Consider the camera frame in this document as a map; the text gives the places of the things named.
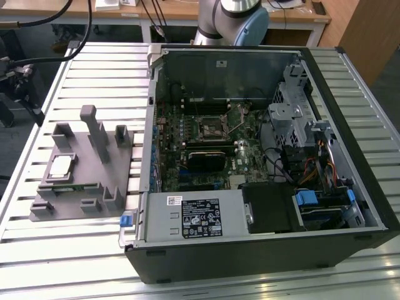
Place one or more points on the wooden cabinet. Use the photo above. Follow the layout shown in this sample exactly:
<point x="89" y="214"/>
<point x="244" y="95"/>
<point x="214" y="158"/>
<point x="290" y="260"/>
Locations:
<point x="368" y="31"/>

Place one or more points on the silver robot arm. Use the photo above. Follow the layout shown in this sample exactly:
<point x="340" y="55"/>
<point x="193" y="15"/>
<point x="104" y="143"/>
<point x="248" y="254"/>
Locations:
<point x="231" y="18"/>

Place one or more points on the black plastic shroud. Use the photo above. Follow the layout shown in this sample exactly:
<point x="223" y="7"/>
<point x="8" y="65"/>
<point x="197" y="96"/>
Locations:
<point x="268" y="206"/>

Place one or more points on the green motherboard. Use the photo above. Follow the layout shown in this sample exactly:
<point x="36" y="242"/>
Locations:
<point x="250" y="150"/>

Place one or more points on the small blue bay clip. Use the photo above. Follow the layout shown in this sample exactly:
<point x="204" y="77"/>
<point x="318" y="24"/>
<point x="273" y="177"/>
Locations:
<point x="350" y="196"/>

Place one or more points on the grey parts rack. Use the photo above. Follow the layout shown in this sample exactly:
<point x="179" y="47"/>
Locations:
<point x="87" y="162"/>

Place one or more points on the small white box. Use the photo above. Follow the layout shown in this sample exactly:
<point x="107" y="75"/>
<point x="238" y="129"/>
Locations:
<point x="129" y="2"/>

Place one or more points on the perforated metal drive cage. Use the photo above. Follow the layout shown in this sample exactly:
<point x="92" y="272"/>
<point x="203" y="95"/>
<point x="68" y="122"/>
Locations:
<point x="282" y="114"/>

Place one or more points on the silver disk bay frame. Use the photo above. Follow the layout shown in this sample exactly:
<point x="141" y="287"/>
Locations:
<point x="357" y="220"/>

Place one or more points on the green RAM stick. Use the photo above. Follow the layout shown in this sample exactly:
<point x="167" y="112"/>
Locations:
<point x="68" y="187"/>

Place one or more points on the black open PC case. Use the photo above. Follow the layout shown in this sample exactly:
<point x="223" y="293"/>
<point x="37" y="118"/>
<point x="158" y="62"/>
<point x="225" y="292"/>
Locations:
<point x="250" y="259"/>

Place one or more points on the blue case latch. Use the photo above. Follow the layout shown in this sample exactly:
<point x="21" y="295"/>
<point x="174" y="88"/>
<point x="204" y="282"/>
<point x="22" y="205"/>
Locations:
<point x="126" y="219"/>

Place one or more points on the black graphics card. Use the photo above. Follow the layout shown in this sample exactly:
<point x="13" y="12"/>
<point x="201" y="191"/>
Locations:
<point x="206" y="161"/>

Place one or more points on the blue disk carrier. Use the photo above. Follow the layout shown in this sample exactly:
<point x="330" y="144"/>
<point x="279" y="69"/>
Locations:
<point x="304" y="198"/>

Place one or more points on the large white box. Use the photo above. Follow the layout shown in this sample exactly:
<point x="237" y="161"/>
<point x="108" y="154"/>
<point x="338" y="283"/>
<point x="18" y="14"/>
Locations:
<point x="107" y="5"/>

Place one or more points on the silver chipset heatsink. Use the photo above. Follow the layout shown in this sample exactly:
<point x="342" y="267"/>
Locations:
<point x="236" y="179"/>

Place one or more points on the grey power supply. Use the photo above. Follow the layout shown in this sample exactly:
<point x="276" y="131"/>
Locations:
<point x="162" y="225"/>

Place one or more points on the CPU socket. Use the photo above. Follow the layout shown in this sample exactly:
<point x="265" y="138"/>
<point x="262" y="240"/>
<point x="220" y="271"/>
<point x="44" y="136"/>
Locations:
<point x="211" y="126"/>

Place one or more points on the wooden desk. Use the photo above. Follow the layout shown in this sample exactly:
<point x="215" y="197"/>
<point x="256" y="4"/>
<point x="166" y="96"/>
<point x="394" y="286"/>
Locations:
<point x="175" y="12"/>

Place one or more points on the silver CPU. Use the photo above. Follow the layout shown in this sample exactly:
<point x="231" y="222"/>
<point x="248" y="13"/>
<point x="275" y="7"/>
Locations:
<point x="61" y="165"/>

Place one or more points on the black RAM slot white clips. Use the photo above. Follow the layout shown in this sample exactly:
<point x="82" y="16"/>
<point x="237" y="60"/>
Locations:
<point x="206" y="101"/>
<point x="206" y="107"/>

